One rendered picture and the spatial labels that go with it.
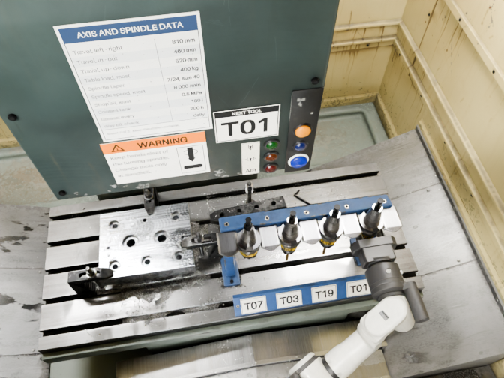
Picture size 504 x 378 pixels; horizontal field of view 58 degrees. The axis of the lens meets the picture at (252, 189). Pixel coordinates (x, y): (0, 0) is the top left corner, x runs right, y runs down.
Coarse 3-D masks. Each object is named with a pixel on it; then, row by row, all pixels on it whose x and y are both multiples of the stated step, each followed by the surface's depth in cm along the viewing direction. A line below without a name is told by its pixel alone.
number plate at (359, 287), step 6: (348, 282) 139; (354, 282) 139; (360, 282) 140; (366, 282) 140; (348, 288) 140; (354, 288) 140; (360, 288) 140; (366, 288) 140; (348, 294) 140; (354, 294) 141; (360, 294) 141
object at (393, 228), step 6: (384, 210) 123; (390, 210) 123; (396, 210) 123; (384, 216) 122; (390, 216) 122; (396, 216) 122; (384, 222) 121; (390, 222) 121; (396, 222) 121; (384, 228) 120; (390, 228) 120; (396, 228) 120
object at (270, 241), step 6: (258, 228) 120; (264, 228) 120; (270, 228) 120; (276, 228) 120; (264, 234) 119; (270, 234) 119; (276, 234) 119; (264, 240) 118; (270, 240) 118; (276, 240) 118; (264, 246) 117; (270, 246) 117; (276, 246) 117
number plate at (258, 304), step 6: (240, 300) 136; (246, 300) 136; (252, 300) 137; (258, 300) 137; (264, 300) 137; (246, 306) 137; (252, 306) 137; (258, 306) 138; (264, 306) 138; (246, 312) 138; (252, 312) 138
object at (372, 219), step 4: (372, 208) 115; (368, 212) 117; (372, 212) 115; (376, 212) 114; (380, 212) 114; (364, 216) 120; (368, 216) 117; (372, 216) 116; (376, 216) 115; (380, 216) 116; (364, 220) 119; (368, 220) 118; (372, 220) 117; (376, 220) 117; (368, 224) 118; (372, 224) 118; (376, 224) 118
